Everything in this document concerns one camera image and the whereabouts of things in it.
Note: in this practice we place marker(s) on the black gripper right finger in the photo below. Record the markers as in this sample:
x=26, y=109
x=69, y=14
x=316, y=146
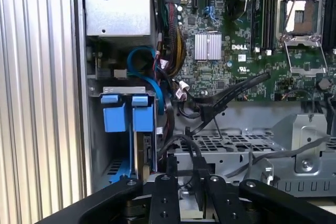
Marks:
x=228, y=208

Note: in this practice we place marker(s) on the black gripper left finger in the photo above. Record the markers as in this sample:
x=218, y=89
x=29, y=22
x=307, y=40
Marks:
x=165, y=203

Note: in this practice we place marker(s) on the hard disk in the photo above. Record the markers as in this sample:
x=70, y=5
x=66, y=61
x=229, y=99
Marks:
x=143, y=119

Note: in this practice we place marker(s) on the metal disk bay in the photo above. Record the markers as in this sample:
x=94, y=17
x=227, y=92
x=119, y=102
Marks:
x=113, y=145

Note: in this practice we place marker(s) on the blue empty disk carrier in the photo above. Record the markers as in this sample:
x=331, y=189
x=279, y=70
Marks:
x=114, y=119

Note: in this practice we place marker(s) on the black RAM slot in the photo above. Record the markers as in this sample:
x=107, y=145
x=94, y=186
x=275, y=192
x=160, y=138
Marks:
x=272, y=11
x=256, y=11
x=265, y=11

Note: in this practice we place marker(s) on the grey metal drive cage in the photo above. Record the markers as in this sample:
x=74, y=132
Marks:
x=262, y=119

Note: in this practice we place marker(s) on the green motherboard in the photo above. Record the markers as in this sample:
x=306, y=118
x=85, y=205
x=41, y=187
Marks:
x=236, y=77

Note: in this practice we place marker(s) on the round black buzzer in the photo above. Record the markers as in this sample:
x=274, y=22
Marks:
x=324, y=84

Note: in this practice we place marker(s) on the metal socket cover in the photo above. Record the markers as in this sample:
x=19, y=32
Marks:
x=308, y=71

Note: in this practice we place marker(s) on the silver finned chipset heatsink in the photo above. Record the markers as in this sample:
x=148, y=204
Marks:
x=207, y=47

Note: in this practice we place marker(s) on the black open PC case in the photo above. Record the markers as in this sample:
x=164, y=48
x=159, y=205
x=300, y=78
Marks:
x=78, y=51

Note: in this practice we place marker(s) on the silver power supply unit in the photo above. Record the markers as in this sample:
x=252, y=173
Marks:
x=118, y=16

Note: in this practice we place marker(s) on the blue board connector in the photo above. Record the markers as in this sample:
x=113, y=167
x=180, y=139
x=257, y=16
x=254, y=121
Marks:
x=210, y=12

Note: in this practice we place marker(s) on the CPU socket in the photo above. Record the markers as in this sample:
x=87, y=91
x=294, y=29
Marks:
x=299, y=18

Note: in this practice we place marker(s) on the thin metal locking lever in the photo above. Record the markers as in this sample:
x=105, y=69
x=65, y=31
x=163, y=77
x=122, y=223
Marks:
x=295, y=1

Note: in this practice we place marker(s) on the silver metal bracket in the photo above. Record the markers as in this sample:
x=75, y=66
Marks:
x=312, y=129

